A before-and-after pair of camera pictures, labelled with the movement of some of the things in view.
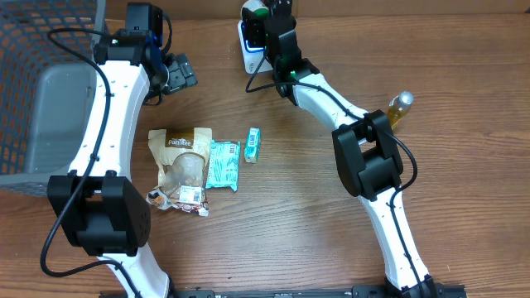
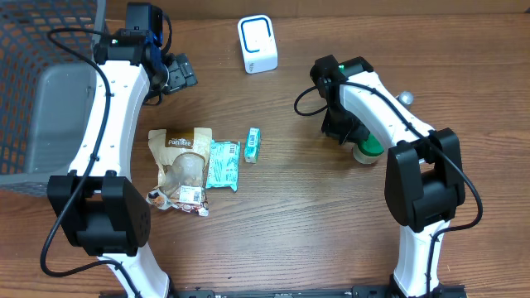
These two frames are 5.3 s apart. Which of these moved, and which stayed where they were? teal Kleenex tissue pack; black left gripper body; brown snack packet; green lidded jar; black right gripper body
Moved: black right gripper body; green lidded jar
Stayed: teal Kleenex tissue pack; brown snack packet; black left gripper body
